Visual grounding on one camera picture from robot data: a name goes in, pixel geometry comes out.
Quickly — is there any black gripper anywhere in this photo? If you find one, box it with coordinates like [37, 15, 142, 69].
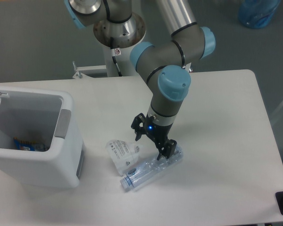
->
[131, 113, 177, 161]

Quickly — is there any clear plastic bag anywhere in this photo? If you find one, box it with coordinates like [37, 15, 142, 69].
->
[105, 139, 141, 176]

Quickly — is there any clear plastic water bottle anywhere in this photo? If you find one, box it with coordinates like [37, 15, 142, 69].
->
[120, 145, 183, 191]

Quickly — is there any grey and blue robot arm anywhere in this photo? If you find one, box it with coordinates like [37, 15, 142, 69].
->
[65, 0, 216, 158]

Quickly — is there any white trash can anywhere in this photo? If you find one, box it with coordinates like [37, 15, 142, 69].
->
[0, 85, 84, 188]

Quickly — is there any blue snack wrapper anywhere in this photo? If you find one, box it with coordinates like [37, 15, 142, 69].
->
[13, 137, 49, 152]

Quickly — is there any white pedestal base frame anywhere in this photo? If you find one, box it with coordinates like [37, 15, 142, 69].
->
[73, 60, 192, 80]

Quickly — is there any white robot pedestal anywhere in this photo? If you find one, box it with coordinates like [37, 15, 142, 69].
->
[93, 13, 146, 65]

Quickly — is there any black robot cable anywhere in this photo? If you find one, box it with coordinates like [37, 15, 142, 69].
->
[110, 37, 123, 77]

